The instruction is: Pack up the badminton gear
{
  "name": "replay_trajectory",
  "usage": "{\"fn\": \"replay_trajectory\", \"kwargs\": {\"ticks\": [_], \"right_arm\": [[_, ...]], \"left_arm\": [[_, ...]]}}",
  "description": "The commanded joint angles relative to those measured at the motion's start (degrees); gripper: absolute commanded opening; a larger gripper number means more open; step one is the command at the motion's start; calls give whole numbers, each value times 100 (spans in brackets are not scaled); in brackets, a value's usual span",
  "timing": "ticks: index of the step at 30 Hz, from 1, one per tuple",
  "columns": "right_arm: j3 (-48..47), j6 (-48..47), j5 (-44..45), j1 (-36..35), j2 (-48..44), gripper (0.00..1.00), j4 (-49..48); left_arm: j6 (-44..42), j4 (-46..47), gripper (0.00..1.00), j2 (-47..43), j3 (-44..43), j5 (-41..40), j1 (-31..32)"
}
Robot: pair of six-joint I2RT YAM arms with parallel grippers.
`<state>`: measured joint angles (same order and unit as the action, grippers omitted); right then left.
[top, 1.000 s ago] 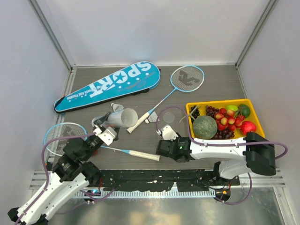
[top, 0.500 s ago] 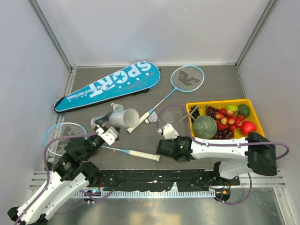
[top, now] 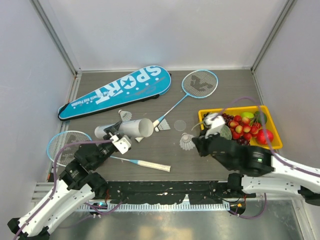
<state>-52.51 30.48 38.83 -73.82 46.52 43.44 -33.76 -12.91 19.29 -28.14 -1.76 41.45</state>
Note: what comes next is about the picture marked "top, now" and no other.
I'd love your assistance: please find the yellow-green fruit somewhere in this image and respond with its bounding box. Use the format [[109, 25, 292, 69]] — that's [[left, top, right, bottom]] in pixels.
[[241, 111, 255, 119]]

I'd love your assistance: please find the red cherry bunch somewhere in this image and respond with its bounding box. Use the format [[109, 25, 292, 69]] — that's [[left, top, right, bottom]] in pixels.
[[227, 115, 262, 143]]

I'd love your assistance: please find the clear round tube lid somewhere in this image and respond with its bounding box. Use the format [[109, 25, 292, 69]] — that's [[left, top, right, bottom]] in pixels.
[[173, 120, 187, 132]]

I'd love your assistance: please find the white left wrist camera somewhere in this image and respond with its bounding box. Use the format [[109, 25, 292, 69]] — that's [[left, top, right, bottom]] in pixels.
[[110, 135, 132, 154]]

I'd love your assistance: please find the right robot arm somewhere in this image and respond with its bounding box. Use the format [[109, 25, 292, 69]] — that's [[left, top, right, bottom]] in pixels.
[[191, 134, 320, 206]]

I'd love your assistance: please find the white shuttlecock tube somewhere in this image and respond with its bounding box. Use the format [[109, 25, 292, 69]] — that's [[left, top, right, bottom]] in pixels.
[[94, 118, 154, 139]]

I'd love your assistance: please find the green netted melon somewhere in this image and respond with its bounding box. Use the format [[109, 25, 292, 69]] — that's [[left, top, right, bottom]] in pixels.
[[219, 125, 232, 140]]

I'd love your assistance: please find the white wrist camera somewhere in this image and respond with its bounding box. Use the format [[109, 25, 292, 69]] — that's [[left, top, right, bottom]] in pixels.
[[204, 113, 226, 138], [110, 135, 132, 154]]

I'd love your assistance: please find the yellow plastic tray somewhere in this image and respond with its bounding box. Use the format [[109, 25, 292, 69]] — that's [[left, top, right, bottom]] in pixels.
[[198, 105, 283, 150]]

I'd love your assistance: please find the blue racket near left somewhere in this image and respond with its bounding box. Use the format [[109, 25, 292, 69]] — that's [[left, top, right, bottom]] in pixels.
[[46, 130, 171, 173]]

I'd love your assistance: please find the blue sport racket bag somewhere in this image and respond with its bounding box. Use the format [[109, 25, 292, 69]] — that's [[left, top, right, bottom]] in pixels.
[[57, 65, 172, 122]]

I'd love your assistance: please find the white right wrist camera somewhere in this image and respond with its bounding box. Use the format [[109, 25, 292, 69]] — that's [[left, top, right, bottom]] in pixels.
[[204, 113, 226, 138]]

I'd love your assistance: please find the red apple in tray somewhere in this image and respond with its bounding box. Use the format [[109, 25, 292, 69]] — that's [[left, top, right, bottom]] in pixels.
[[255, 129, 274, 145]]

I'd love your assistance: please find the green lime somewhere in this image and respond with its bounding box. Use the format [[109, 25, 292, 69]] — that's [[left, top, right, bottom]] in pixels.
[[253, 110, 268, 125]]

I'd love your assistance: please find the blue racket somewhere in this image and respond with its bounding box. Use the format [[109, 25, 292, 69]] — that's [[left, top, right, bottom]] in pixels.
[[46, 130, 171, 173], [153, 69, 219, 128]]

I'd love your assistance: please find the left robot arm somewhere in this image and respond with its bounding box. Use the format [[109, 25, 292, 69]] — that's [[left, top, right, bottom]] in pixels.
[[7, 118, 154, 240]]

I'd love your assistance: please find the blue racket far right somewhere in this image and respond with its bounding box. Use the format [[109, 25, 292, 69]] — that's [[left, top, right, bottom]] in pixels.
[[153, 69, 219, 128]]

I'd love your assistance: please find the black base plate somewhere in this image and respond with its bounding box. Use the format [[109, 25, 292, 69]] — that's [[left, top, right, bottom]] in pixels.
[[101, 180, 256, 205]]

